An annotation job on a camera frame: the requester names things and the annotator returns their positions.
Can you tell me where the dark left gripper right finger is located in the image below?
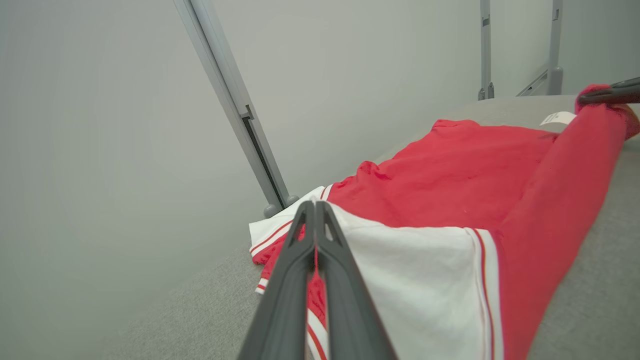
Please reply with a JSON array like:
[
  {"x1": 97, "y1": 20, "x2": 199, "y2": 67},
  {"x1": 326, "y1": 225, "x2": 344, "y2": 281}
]
[{"x1": 316, "y1": 200, "x2": 399, "y2": 360}]

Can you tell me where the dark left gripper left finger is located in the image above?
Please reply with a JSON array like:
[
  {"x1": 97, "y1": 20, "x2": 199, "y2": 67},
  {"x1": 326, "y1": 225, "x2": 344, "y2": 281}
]
[{"x1": 237, "y1": 200, "x2": 317, "y2": 360}]

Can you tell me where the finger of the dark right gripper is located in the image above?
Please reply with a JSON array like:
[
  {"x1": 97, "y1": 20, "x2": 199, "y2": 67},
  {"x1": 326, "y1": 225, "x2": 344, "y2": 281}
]
[
  {"x1": 607, "y1": 77, "x2": 640, "y2": 91},
  {"x1": 577, "y1": 88, "x2": 640, "y2": 105}
]

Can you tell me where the red Bulls basketball jersey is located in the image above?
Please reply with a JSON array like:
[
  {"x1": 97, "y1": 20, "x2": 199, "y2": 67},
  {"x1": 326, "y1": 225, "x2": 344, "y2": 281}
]
[{"x1": 249, "y1": 84, "x2": 640, "y2": 360}]

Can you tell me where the grey partition post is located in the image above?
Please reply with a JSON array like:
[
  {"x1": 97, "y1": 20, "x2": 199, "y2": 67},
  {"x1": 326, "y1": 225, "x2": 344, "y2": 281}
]
[
  {"x1": 547, "y1": 0, "x2": 565, "y2": 96},
  {"x1": 172, "y1": 0, "x2": 283, "y2": 219},
  {"x1": 477, "y1": 0, "x2": 496, "y2": 101},
  {"x1": 191, "y1": 0, "x2": 301, "y2": 207}
]

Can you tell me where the grey partition base rail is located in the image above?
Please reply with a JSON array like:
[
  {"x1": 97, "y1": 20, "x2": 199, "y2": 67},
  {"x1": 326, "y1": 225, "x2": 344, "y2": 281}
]
[{"x1": 516, "y1": 69, "x2": 550, "y2": 97}]

